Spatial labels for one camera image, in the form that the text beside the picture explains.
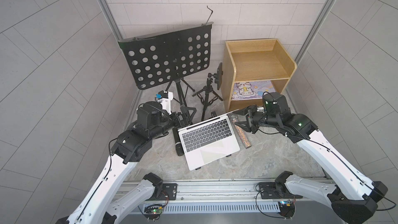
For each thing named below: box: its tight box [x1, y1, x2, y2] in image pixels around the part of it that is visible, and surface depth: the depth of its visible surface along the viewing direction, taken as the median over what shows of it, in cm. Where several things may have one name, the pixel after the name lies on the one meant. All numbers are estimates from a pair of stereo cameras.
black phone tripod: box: [191, 62, 224, 122], surface depth 91 cm
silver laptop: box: [177, 108, 241, 171], surface depth 84 cm
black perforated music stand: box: [118, 5, 214, 107], surface depth 70 cm
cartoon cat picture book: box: [231, 80, 277, 101], surface depth 93 cm
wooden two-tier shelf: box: [220, 38, 297, 113], surface depth 88 cm
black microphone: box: [172, 127, 185, 157], surface depth 82 cm
